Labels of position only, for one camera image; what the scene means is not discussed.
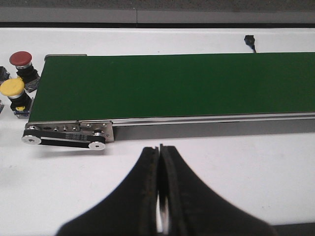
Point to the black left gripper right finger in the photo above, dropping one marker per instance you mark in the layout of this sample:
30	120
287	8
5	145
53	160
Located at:
190	208

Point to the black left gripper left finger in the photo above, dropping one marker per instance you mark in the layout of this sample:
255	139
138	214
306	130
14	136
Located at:
130	210

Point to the steel conveyor end plate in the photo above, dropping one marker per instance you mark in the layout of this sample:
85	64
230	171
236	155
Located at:
105	128

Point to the black conveyor drive belt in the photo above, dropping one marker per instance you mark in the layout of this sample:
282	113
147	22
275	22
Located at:
36	136

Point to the green conveyor belt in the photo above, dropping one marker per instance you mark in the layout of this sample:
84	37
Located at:
175	87

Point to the yellow button at top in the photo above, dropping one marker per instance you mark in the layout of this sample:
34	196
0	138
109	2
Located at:
21	103

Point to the large red mushroom button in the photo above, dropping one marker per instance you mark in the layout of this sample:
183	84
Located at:
22	60

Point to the aluminium conveyor side rail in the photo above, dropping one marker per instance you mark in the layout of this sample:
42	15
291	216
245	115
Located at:
214	119

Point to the black cable connector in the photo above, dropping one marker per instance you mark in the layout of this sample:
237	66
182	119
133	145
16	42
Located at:
250	41

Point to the dark switch block at edge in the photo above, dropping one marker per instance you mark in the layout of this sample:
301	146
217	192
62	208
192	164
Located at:
4	74

